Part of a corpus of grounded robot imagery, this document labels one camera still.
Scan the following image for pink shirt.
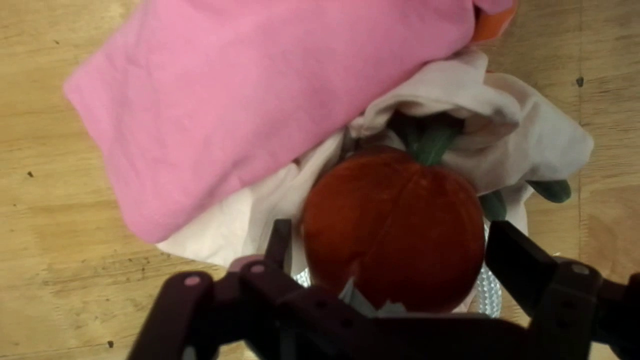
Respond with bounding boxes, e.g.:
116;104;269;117
62;0;521;246

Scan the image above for red plush radish green leaves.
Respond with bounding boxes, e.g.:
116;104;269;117
301;110;575;315

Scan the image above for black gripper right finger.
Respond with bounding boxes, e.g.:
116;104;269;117
484;219;570;315

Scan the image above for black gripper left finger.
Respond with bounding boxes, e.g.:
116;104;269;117
264;218;297;274

